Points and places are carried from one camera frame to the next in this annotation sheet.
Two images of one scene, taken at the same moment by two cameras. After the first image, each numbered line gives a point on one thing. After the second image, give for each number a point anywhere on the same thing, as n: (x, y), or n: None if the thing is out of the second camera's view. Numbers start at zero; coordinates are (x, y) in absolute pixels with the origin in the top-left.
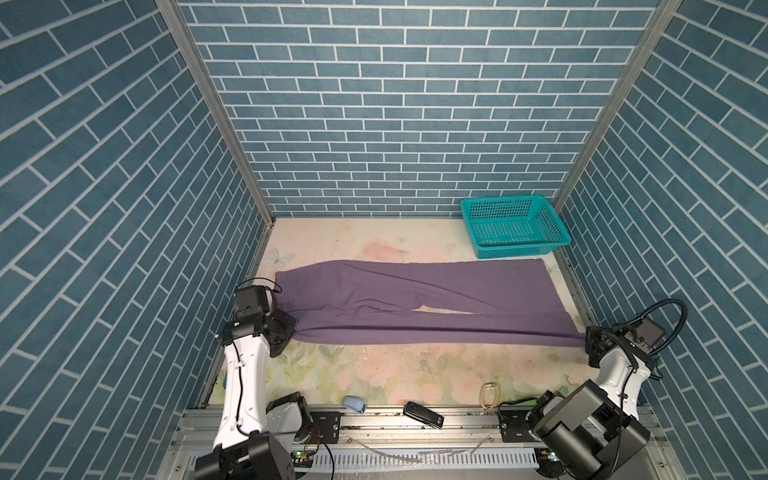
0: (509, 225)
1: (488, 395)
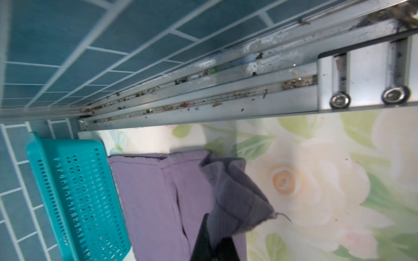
0: (77, 180)
1: None
